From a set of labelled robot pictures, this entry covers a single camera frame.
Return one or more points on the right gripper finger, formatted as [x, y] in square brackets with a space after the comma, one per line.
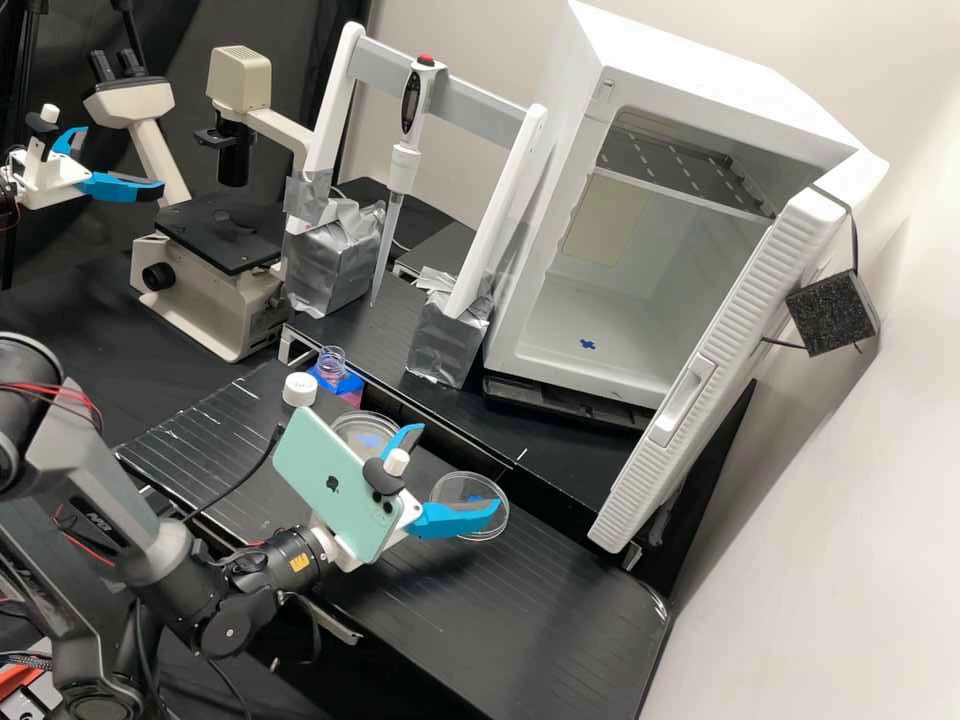
[439, 521]
[407, 435]

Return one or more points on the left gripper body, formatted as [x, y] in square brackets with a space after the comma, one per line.
[49, 180]

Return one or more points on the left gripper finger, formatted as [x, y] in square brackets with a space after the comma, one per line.
[71, 136]
[120, 187]

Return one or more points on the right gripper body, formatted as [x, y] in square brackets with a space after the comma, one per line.
[341, 555]

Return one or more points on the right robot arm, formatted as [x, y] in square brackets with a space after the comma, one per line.
[90, 480]

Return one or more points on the petri dish lid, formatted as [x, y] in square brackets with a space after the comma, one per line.
[461, 486]

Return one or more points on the left phone holder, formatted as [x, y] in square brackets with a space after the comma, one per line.
[41, 139]

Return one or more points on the petri dish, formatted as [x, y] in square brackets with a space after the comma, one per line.
[360, 435]

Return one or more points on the blue bottle holder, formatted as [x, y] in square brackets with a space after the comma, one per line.
[351, 387]

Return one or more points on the small bottle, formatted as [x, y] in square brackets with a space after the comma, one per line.
[331, 364]

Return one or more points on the black platform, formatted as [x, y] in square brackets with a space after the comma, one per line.
[442, 247]
[510, 607]
[390, 330]

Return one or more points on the white cap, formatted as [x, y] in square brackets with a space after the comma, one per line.
[300, 388]

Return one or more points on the cream microscope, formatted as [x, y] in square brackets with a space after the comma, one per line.
[217, 292]

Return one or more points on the white pipette stand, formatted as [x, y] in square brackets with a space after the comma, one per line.
[495, 225]

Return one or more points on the pipette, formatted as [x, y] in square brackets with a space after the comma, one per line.
[411, 112]

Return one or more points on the incubator door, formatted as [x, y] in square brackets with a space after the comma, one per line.
[720, 360]

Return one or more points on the white incubator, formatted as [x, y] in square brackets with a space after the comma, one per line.
[592, 97]

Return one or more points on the right wrist camera phone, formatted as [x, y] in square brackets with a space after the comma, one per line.
[326, 465]

